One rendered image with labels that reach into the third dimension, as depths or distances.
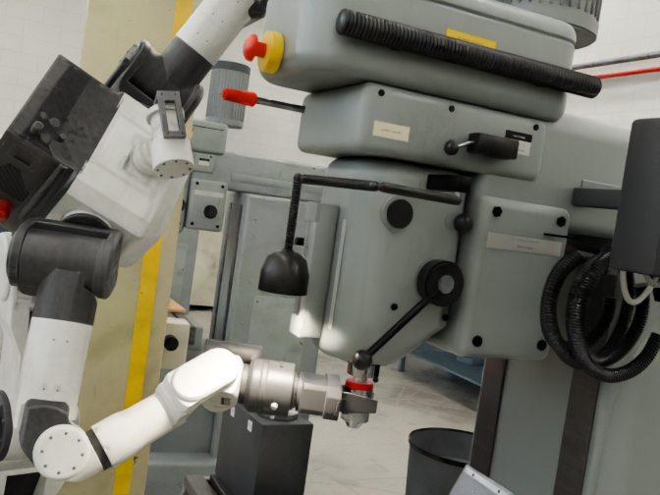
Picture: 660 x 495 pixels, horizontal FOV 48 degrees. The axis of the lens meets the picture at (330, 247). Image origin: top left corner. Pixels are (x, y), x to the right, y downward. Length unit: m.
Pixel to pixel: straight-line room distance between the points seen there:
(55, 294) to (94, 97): 0.36
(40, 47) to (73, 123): 8.89
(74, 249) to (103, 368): 1.75
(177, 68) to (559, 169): 0.71
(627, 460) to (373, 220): 0.60
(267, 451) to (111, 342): 1.40
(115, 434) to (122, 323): 1.71
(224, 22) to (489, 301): 0.71
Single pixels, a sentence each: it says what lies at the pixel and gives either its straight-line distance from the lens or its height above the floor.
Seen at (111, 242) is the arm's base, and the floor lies 1.45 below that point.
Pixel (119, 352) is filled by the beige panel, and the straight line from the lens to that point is 2.90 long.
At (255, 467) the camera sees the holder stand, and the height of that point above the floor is 1.00.
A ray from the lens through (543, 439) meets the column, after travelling 1.45.
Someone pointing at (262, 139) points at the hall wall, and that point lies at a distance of 10.68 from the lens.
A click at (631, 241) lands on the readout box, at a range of 1.08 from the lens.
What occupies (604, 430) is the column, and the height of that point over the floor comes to 1.24.
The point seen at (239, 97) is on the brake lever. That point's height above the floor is 1.70.
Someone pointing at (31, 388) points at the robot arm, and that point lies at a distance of 1.17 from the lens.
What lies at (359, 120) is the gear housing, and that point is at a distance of 1.06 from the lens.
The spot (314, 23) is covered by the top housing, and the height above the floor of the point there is 1.79.
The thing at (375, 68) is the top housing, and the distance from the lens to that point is 1.06.
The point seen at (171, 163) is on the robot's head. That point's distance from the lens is 1.21.
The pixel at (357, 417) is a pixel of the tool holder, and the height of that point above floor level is 1.21.
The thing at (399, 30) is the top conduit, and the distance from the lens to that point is 1.04.
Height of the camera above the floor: 1.54
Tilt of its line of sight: 3 degrees down
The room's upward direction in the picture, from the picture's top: 8 degrees clockwise
